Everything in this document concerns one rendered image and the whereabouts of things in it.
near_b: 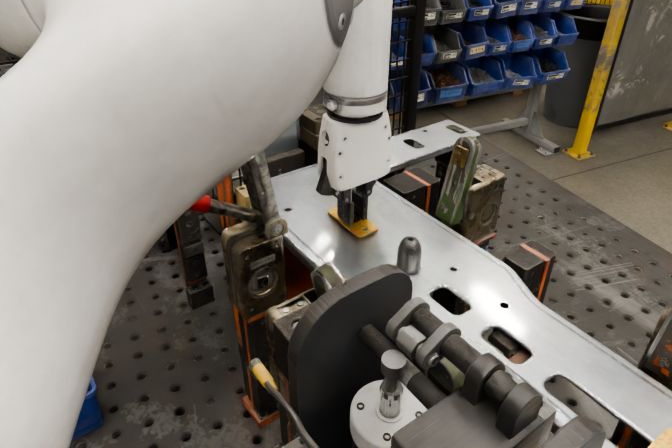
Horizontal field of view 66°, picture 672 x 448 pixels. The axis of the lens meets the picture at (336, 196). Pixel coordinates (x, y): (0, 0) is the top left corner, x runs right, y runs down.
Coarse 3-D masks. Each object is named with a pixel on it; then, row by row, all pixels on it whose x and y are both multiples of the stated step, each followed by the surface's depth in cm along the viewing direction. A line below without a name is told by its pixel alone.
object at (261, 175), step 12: (264, 156) 61; (252, 168) 61; (264, 168) 62; (252, 180) 63; (264, 180) 63; (252, 192) 65; (264, 192) 64; (252, 204) 67; (264, 204) 65; (276, 204) 66; (264, 216) 65; (276, 216) 67
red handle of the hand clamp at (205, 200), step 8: (200, 200) 60; (208, 200) 61; (216, 200) 63; (192, 208) 60; (200, 208) 60; (208, 208) 61; (216, 208) 62; (224, 208) 63; (232, 208) 63; (240, 208) 64; (248, 208) 66; (232, 216) 64; (240, 216) 64; (248, 216) 65; (256, 216) 66
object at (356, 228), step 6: (330, 210) 80; (336, 210) 80; (336, 216) 79; (354, 216) 77; (342, 222) 77; (354, 222) 77; (360, 222) 77; (366, 222) 77; (348, 228) 76; (354, 228) 76; (360, 228) 76; (366, 228) 76; (372, 228) 76; (354, 234) 75; (360, 234) 75; (366, 234) 75
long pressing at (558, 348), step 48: (288, 192) 86; (384, 192) 86; (288, 240) 74; (336, 240) 75; (384, 240) 75; (432, 240) 75; (432, 288) 66; (480, 288) 66; (528, 288) 67; (480, 336) 59; (528, 336) 59; (576, 336) 59; (576, 384) 54; (624, 384) 53
